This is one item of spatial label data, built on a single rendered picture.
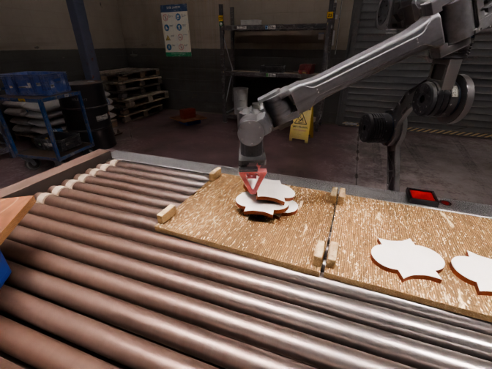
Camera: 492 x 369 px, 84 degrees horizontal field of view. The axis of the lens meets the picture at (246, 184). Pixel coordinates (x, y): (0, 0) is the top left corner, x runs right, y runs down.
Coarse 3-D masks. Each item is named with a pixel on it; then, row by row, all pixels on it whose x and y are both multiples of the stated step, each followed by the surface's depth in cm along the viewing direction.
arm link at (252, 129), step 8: (264, 96) 63; (272, 96) 61; (264, 112) 59; (240, 120) 61; (248, 120) 56; (256, 120) 57; (264, 120) 56; (240, 128) 57; (248, 128) 57; (256, 128) 57; (264, 128) 57; (272, 128) 65; (280, 128) 65; (240, 136) 58; (248, 136) 58; (256, 136) 58; (248, 144) 58; (256, 144) 58
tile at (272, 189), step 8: (256, 176) 79; (264, 184) 75; (272, 184) 76; (280, 184) 78; (248, 192) 72; (256, 192) 71; (264, 192) 71; (272, 192) 72; (280, 192) 74; (288, 192) 75; (272, 200) 70; (280, 200) 70; (288, 200) 72
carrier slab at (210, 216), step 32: (224, 192) 84; (320, 192) 84; (160, 224) 69; (192, 224) 69; (224, 224) 69; (256, 224) 69; (288, 224) 69; (320, 224) 69; (256, 256) 60; (288, 256) 59
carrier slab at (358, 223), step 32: (352, 224) 69; (384, 224) 69; (416, 224) 69; (448, 224) 69; (480, 224) 69; (352, 256) 59; (448, 256) 59; (384, 288) 52; (416, 288) 51; (448, 288) 51
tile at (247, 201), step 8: (240, 200) 73; (248, 200) 73; (256, 200) 73; (264, 200) 73; (240, 208) 72; (248, 208) 70; (256, 208) 70; (264, 208) 70; (272, 208) 70; (280, 208) 70; (272, 216) 68
